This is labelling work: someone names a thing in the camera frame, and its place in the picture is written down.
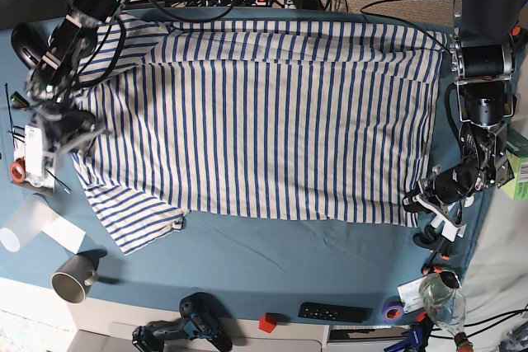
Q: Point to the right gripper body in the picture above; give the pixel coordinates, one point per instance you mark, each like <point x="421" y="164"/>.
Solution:
<point x="70" y="131"/>

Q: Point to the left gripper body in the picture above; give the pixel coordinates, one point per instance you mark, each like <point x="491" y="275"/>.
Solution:
<point x="449" y="190"/>

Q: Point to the blue white striped T-shirt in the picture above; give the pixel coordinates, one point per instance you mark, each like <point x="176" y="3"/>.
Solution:
<point x="290" y="120"/>

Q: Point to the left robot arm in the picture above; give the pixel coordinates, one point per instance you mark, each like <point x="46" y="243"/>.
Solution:
<point x="482" y="51"/>

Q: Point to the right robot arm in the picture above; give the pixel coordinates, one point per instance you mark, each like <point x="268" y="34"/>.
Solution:
<point x="53" y="81"/>

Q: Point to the white plastic box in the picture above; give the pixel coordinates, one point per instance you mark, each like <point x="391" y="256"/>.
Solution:
<point x="34" y="156"/>

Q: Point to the green AA battery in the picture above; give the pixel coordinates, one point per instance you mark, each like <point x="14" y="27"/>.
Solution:
<point x="18" y="101"/>

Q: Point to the black orange bar clamp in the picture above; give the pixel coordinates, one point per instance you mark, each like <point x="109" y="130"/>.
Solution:
<point x="439" y="248"/>

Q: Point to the red tape roll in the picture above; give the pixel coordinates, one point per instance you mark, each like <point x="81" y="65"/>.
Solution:
<point x="17" y="171"/>

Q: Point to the green cardboard box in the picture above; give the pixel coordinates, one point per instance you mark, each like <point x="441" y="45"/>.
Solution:
<point x="516" y="188"/>

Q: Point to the black computer mouse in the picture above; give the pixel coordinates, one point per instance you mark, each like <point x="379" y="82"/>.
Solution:
<point x="28" y="44"/>

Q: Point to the white paper card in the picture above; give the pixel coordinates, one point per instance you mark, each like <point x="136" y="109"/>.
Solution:
<point x="409" y="295"/>

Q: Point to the translucent white plastic cup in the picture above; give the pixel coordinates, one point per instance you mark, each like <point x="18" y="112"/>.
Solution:
<point x="34" y="217"/>

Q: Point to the purple tape roll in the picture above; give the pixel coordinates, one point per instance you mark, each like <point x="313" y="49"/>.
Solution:
<point x="392" y="310"/>

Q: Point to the clear plastic bottle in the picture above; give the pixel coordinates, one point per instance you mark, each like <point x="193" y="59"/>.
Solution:
<point x="445" y="305"/>

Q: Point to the black remote control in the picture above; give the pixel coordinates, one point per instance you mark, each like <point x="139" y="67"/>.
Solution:
<point x="330" y="312"/>

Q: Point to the grey ceramic mug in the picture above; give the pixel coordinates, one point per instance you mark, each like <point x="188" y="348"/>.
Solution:
<point x="74" y="278"/>

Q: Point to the blue spring clamp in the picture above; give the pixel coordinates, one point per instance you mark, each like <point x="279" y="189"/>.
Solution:
<point x="417" y="337"/>

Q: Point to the red cube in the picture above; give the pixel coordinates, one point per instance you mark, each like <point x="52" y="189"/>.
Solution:
<point x="268" y="322"/>

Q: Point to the black teal power drill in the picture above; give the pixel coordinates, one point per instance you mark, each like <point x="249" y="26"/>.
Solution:
<point x="196" y="322"/>

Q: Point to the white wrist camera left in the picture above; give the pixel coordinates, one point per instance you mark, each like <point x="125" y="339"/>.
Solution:
<point x="451" y="231"/>

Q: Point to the black cable tie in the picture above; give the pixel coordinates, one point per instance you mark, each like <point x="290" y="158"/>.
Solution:
<point x="9" y="109"/>

